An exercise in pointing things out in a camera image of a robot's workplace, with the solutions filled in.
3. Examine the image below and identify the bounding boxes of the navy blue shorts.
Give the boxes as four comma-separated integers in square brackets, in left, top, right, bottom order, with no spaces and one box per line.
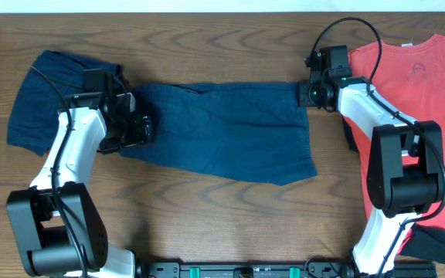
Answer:
[121,83,317,185]

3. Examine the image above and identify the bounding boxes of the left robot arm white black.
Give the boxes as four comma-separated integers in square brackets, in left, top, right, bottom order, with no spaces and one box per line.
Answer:
[6,92,151,277]

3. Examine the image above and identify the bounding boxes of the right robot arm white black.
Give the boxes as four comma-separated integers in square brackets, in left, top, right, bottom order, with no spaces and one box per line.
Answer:
[297,77,445,277]

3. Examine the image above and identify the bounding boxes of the folded navy blue garment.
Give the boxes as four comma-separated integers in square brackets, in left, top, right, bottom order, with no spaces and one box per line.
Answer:
[7,50,123,157]

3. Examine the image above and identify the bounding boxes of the red t-shirt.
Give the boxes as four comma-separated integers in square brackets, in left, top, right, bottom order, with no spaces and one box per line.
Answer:
[344,33,445,256]

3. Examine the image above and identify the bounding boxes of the black garment under t-shirt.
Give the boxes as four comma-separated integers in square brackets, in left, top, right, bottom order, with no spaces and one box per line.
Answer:
[400,224,445,264]

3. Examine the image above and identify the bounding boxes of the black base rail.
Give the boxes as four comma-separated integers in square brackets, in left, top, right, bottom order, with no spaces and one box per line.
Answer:
[135,259,438,278]

